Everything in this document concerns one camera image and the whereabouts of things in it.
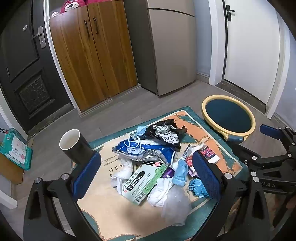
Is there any black plastic bag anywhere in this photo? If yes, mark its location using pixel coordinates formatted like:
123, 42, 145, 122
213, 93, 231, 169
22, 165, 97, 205
145, 119, 187, 150

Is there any silver blister pack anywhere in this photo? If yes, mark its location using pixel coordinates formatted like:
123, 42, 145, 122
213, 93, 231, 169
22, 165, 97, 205
116, 149, 167, 165

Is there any blue glove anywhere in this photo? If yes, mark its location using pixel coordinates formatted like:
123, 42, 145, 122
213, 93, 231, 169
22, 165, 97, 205
188, 178, 208, 198

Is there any purple packet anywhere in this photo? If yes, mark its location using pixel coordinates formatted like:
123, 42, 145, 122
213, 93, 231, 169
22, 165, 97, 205
163, 167, 175, 179

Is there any green medicine box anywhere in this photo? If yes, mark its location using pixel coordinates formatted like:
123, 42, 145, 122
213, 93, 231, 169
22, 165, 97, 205
122, 162, 169, 205

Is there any black door handle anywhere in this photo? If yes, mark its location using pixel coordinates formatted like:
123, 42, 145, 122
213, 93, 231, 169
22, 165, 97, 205
225, 5, 235, 22

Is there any black cup white inside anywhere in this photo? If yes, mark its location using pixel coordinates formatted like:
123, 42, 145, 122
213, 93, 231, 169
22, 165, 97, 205
59, 129, 95, 165

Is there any light blue cloth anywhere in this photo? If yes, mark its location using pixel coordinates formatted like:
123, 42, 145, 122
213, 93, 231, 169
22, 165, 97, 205
172, 160, 189, 188

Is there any pink red packet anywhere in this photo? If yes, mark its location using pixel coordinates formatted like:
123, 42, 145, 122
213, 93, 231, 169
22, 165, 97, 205
186, 156, 198, 176

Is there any blue white foil packet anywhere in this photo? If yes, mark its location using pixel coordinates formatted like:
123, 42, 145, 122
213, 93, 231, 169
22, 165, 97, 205
112, 139, 176, 163

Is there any beige refrigerator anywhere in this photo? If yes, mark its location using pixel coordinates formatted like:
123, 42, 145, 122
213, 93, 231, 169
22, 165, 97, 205
125, 0, 197, 96

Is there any pink plush bear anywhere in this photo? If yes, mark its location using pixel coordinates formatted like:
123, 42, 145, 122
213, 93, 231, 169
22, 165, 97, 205
60, 0, 78, 14

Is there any blue basin with yellow rim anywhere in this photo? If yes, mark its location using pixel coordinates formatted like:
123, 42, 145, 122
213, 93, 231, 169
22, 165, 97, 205
201, 95, 256, 142

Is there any printed quilted blanket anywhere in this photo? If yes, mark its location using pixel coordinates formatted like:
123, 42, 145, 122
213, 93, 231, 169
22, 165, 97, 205
70, 106, 249, 241

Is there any blue face mask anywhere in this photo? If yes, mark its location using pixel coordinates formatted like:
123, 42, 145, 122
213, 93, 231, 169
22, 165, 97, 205
124, 126, 151, 153

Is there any wooden cabinet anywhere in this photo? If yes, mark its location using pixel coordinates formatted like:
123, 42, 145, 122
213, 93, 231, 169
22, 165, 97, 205
48, 2, 141, 114

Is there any white door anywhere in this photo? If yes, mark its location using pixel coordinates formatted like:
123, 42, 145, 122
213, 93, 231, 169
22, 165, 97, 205
223, 0, 281, 106

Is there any white strip wrapper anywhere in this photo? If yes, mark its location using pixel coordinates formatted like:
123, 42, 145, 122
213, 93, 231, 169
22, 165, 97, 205
180, 144, 197, 160

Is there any silver door handle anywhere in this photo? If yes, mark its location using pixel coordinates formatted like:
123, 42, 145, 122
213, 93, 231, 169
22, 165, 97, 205
31, 25, 45, 48

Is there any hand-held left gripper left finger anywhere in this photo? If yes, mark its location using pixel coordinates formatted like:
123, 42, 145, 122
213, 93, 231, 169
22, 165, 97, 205
23, 152, 102, 241

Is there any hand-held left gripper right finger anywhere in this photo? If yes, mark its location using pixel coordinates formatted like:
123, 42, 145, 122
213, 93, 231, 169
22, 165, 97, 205
191, 151, 270, 241

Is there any red and white snack wrapper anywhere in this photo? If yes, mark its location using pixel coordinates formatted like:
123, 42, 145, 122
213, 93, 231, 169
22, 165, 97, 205
200, 146, 221, 164

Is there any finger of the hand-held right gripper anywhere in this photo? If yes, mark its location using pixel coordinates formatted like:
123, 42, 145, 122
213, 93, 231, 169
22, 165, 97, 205
259, 124, 296, 153
228, 139, 296, 172

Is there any teal tissue packet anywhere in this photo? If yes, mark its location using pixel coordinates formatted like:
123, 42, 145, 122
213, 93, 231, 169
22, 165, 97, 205
0, 128, 33, 171

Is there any white tissue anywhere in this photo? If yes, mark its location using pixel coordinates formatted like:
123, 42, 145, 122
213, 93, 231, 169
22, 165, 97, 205
147, 177, 176, 207
110, 160, 134, 195

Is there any black entrance door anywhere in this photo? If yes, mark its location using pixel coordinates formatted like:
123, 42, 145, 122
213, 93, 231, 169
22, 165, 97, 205
0, 0, 72, 137

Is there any clear plastic bag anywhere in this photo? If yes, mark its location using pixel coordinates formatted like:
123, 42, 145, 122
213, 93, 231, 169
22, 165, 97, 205
161, 185, 191, 227

